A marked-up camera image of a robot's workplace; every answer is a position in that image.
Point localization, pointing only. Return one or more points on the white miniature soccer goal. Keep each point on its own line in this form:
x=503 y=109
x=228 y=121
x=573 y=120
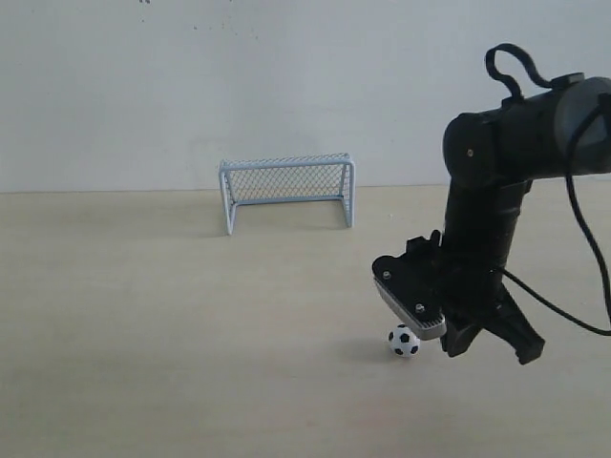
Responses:
x=288 y=179

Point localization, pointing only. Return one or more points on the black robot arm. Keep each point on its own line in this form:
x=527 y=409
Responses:
x=494 y=157

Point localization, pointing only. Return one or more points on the small black white soccer ball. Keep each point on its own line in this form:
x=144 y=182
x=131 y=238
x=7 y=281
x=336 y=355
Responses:
x=403 y=342

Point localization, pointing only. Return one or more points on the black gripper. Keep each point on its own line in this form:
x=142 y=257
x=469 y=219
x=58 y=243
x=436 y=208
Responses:
x=425 y=272

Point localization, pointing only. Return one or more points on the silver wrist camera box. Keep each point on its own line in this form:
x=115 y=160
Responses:
x=426 y=322

